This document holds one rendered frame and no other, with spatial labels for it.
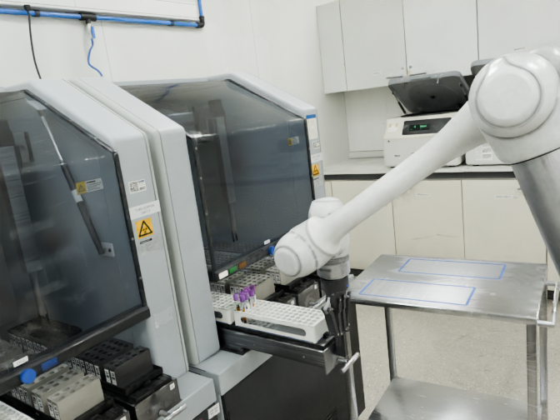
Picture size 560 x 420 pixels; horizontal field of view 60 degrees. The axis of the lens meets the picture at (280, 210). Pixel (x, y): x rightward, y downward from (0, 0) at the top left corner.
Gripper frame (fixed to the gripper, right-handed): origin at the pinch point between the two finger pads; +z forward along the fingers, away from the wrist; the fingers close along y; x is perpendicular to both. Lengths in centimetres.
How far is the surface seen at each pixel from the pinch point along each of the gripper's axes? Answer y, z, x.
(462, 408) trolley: -57, 52, 15
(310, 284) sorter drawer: -32.9, -1.0, -30.9
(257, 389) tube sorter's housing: 3.7, 20.3, -30.3
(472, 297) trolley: -37.5, -2.0, 25.4
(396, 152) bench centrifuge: -230, -22, -79
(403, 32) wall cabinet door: -258, -106, -78
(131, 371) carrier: 41, -5, -38
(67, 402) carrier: 59, -7, -38
